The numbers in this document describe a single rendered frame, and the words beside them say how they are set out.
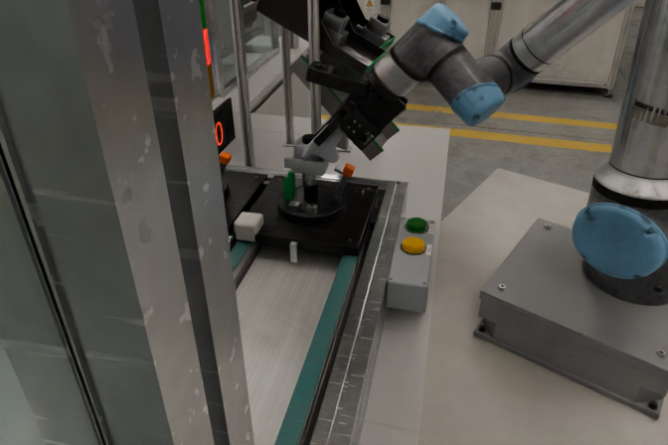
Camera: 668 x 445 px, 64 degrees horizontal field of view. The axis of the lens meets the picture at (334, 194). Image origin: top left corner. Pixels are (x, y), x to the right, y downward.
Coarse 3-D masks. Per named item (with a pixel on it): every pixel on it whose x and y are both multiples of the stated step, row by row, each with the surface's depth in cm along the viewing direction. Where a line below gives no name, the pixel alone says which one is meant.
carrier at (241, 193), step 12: (228, 180) 119; (240, 180) 119; (252, 180) 119; (264, 180) 120; (228, 192) 113; (240, 192) 114; (252, 192) 114; (228, 204) 110; (240, 204) 109; (228, 216) 105; (228, 228) 102
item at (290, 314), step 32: (256, 256) 103; (288, 256) 103; (320, 256) 103; (352, 256) 97; (256, 288) 94; (288, 288) 94; (320, 288) 94; (352, 288) 95; (256, 320) 87; (288, 320) 87; (320, 320) 83; (256, 352) 81; (288, 352) 81; (320, 352) 77; (256, 384) 76; (288, 384) 76; (320, 384) 74; (256, 416) 71; (288, 416) 68
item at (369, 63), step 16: (272, 0) 114; (288, 0) 112; (304, 0) 124; (320, 0) 123; (336, 0) 121; (272, 16) 115; (288, 16) 114; (304, 16) 112; (320, 16) 124; (304, 32) 114; (320, 32) 113; (352, 32) 123; (320, 48) 114; (336, 48) 113; (352, 48) 121; (368, 48) 123; (352, 64) 113; (368, 64) 118
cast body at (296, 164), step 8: (304, 136) 101; (312, 136) 101; (296, 144) 100; (304, 144) 100; (296, 152) 100; (288, 160) 104; (296, 160) 101; (304, 160) 101; (312, 160) 101; (320, 160) 101; (296, 168) 102; (304, 168) 102; (312, 168) 101; (320, 168) 101
